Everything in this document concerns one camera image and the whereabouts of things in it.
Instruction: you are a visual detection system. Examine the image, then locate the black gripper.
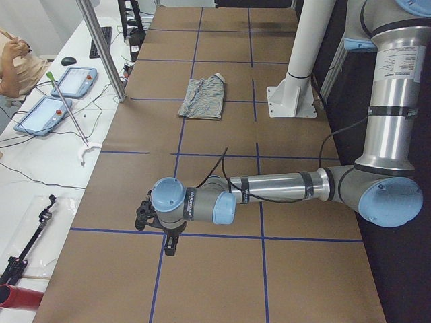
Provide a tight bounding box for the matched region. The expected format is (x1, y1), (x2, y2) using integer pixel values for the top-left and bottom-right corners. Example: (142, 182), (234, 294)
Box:
(135, 190), (185, 256)

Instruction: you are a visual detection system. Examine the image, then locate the navy white striped polo shirt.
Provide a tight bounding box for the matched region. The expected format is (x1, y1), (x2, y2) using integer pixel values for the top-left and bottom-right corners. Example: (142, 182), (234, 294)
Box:
(178, 73), (225, 120)

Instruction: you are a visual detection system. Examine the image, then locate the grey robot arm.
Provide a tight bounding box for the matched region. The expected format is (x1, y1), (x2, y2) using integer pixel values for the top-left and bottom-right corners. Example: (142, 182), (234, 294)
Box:
(135, 1), (430, 256)

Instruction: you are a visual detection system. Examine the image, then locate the black clamp rod tool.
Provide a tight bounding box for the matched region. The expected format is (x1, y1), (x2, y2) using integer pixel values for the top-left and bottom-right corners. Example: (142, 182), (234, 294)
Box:
(0, 194), (57, 287)

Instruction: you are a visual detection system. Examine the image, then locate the red cylinder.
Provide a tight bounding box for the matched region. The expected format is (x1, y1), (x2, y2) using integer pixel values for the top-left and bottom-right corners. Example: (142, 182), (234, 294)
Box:
(1, 284), (44, 310)

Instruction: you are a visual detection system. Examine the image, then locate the blue teach pendant near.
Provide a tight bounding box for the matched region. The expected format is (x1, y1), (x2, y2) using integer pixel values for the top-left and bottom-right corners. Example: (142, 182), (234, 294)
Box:
(13, 96), (67, 136)

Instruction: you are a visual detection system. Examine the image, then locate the blue teach pendant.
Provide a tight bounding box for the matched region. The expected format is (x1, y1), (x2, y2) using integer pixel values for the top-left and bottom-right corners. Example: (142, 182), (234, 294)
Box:
(13, 96), (67, 136)
(57, 66), (98, 99)

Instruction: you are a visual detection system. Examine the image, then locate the blue teach pendant far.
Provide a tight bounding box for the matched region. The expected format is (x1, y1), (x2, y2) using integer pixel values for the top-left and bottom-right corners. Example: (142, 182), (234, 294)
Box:
(57, 66), (98, 99)

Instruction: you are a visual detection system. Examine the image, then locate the silver reacher grabber tool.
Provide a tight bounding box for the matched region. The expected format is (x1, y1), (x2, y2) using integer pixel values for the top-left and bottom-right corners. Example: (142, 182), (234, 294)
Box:
(46, 71), (102, 166)

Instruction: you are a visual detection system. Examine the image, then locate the black computer mouse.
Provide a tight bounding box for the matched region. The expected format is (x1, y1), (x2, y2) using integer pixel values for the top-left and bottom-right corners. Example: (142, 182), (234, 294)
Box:
(61, 57), (77, 66)

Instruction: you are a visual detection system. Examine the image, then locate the black keyboard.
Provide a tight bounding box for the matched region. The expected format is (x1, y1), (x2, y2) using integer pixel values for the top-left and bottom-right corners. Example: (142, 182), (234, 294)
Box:
(88, 26), (113, 59)

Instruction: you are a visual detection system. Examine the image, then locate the person in beige shirt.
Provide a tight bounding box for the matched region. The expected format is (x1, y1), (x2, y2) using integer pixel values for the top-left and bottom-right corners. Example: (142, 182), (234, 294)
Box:
(1, 30), (51, 98)

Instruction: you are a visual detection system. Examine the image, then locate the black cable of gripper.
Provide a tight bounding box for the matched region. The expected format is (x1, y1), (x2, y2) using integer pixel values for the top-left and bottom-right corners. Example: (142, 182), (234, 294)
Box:
(197, 116), (370, 205)

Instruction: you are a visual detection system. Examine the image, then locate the black cable on white table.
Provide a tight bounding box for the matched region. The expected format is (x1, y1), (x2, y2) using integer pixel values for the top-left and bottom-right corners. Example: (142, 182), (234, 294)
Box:
(0, 161), (87, 192)

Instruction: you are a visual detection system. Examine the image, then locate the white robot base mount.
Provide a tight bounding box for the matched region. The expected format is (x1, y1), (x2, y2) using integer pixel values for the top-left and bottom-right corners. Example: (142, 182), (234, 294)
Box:
(267, 0), (335, 118)

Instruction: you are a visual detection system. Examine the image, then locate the aluminium frame post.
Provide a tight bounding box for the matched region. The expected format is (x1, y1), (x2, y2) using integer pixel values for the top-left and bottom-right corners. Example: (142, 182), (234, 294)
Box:
(76, 0), (126, 102)

